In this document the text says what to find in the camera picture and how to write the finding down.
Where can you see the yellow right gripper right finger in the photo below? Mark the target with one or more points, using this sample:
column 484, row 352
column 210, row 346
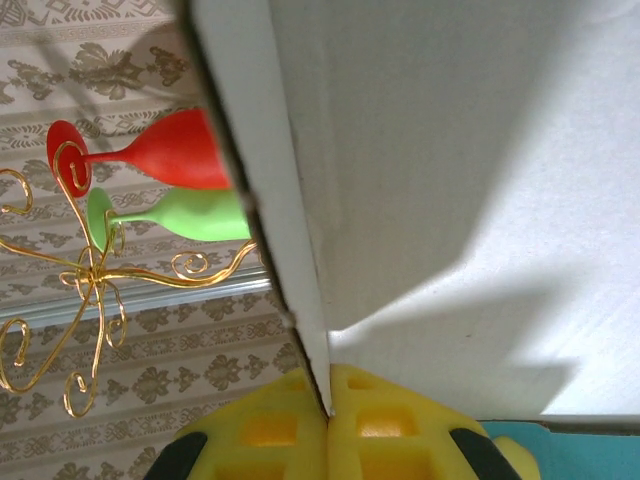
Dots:
column 400, row 440

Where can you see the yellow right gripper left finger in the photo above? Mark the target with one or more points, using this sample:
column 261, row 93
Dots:
column 265, row 435

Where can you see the green goblet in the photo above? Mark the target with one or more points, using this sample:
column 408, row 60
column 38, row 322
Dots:
column 200, row 217

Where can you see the red goblet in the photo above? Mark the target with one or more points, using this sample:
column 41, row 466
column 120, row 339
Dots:
column 175, row 155

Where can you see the aluminium frame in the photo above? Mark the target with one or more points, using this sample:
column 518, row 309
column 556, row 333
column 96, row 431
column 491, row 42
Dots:
column 150, row 297

